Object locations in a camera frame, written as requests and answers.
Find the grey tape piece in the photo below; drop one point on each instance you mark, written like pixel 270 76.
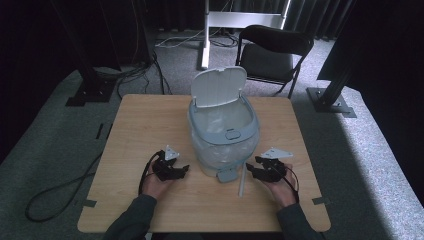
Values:
pixel 89 203
pixel 321 200

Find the black folding chair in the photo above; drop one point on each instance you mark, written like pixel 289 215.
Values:
pixel 266 58

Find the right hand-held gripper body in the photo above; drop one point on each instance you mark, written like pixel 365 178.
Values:
pixel 275 170

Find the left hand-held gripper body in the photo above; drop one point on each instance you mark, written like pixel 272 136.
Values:
pixel 162 169

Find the black metal stand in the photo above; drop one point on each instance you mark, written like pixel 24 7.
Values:
pixel 88 83
pixel 330 100

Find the white metal stand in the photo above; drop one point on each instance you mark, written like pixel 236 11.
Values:
pixel 208 30

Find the grey-blue pedal trash can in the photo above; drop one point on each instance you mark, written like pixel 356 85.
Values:
pixel 221 136

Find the white plastic strip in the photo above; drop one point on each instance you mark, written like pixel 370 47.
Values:
pixel 242 181

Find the person's left hand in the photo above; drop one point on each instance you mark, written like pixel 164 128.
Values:
pixel 155 186

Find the dark curtain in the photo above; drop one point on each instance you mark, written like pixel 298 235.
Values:
pixel 180 15

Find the person's right hand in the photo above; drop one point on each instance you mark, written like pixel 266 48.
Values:
pixel 283 193

